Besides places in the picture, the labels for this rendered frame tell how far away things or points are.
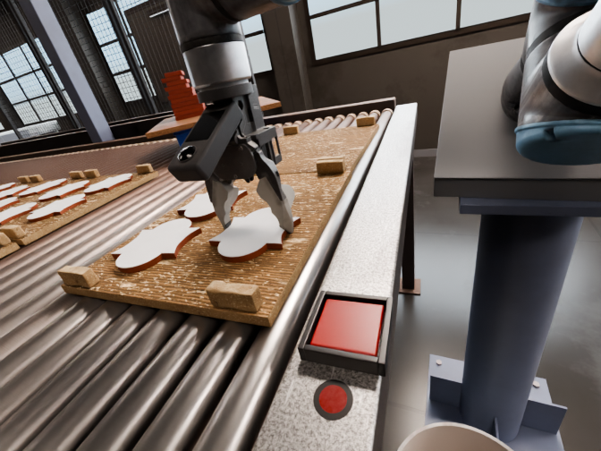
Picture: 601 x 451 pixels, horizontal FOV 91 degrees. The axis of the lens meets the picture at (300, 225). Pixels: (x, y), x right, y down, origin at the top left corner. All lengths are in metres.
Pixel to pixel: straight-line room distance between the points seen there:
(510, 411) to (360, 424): 0.91
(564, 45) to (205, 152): 0.38
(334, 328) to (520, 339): 0.66
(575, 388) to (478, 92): 1.12
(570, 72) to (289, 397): 0.40
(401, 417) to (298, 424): 1.04
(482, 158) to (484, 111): 0.10
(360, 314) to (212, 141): 0.24
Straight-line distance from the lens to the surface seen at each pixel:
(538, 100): 0.44
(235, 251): 0.41
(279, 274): 0.36
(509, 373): 1.00
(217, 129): 0.37
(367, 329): 0.29
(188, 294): 0.39
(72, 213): 0.93
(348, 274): 0.37
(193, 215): 0.57
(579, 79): 0.41
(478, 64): 0.75
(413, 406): 1.32
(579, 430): 1.41
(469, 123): 0.68
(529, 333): 0.90
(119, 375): 0.38
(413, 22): 3.43
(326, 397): 0.27
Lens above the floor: 1.15
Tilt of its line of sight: 28 degrees down
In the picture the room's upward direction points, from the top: 12 degrees counter-clockwise
